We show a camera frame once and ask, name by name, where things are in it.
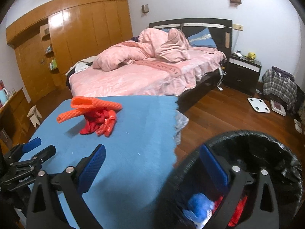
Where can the pink quilt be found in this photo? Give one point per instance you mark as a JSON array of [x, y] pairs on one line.
[[171, 46]]

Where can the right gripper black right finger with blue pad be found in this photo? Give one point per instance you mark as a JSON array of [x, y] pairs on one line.
[[230, 181]]

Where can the orange foam fruit net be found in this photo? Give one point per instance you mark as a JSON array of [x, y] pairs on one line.
[[82, 105]]

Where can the wall power socket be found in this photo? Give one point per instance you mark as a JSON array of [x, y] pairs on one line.
[[237, 27]]

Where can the plaid bag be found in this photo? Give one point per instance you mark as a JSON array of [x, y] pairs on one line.
[[280, 86]]

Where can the blue pillow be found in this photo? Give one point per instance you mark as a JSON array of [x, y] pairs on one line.
[[202, 39]]

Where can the clothes on bed corner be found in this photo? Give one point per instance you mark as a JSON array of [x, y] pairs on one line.
[[81, 65]]

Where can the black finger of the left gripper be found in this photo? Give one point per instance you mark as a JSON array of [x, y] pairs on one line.
[[45, 154]]

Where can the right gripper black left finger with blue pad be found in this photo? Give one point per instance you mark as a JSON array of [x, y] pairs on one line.
[[44, 208]]

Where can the small wall switch box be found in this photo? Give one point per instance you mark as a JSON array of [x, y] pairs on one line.
[[145, 8]]

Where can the light blue kettle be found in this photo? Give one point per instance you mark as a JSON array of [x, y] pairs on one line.
[[3, 96]]

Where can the red plastic bubble wrap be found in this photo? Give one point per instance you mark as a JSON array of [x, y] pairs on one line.
[[108, 123]]

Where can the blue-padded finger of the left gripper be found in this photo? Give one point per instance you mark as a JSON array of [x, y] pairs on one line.
[[29, 146]]

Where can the framed picture on floor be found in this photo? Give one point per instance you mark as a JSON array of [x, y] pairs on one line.
[[278, 108]]

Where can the bed with pink sheet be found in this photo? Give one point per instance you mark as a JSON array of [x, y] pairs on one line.
[[188, 80]]

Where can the wooden wardrobe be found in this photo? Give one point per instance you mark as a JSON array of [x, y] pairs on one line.
[[51, 38]]

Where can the black lined trash bin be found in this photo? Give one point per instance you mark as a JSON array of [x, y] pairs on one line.
[[250, 150]]

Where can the black nightstand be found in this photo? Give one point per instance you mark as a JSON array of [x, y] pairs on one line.
[[242, 74]]

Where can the blue table cloth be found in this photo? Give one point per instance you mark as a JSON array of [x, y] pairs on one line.
[[139, 157]]

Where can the wooden sideboard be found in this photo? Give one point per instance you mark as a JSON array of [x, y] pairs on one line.
[[15, 123]]

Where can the white bathroom scale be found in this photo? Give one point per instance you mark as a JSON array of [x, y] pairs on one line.
[[258, 105]]

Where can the white small stool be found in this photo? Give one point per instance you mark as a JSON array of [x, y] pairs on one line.
[[34, 116]]

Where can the red cloth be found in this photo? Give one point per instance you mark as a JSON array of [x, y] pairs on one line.
[[93, 121]]

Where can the yellow toy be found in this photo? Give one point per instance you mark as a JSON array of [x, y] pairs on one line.
[[251, 56]]

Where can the white blue cotton pad box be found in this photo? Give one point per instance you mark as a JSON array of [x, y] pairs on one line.
[[199, 210]]

